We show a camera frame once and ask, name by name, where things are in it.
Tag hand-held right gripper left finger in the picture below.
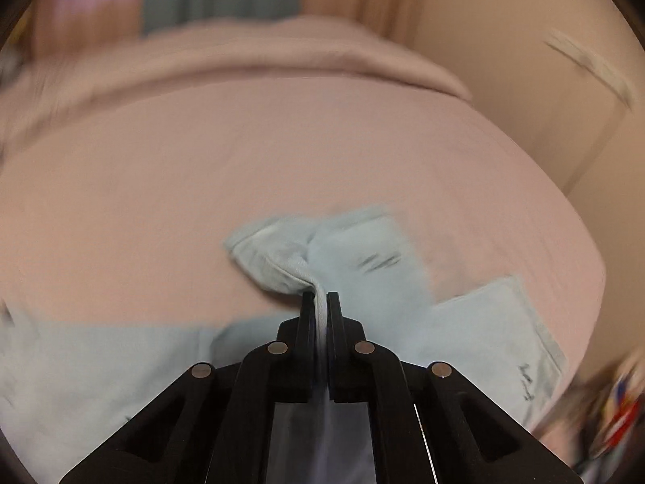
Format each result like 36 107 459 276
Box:
59 291 317 484

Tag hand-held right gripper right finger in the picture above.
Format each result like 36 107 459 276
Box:
327 291 585 484

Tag light blue denim pants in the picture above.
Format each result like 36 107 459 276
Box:
0 205 568 484

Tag pink bed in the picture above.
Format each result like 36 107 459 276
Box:
0 75 607 414

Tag pink quilt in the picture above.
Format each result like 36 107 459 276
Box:
0 15 472 152

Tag white printed cloth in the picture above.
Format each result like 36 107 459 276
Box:
534 348 645 484

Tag white wall power strip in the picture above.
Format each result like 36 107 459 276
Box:
587 60 633 106
547 30 590 69

